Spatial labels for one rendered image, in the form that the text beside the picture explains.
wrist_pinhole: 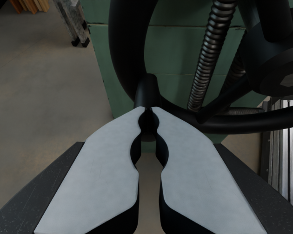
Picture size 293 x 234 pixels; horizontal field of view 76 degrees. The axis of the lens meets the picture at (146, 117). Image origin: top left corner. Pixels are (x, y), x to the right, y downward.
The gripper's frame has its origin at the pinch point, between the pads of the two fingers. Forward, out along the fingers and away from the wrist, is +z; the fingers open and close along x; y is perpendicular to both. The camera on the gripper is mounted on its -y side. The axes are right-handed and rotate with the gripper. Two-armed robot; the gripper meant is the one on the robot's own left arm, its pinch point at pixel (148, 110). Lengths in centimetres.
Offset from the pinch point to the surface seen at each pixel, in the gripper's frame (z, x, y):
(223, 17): 11.1, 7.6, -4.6
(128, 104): 38.3, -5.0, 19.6
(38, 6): 160, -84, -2
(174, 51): 28.8, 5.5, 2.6
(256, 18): 8.9, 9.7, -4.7
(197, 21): 25.5, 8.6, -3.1
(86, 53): 122, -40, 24
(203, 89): 15.9, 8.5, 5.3
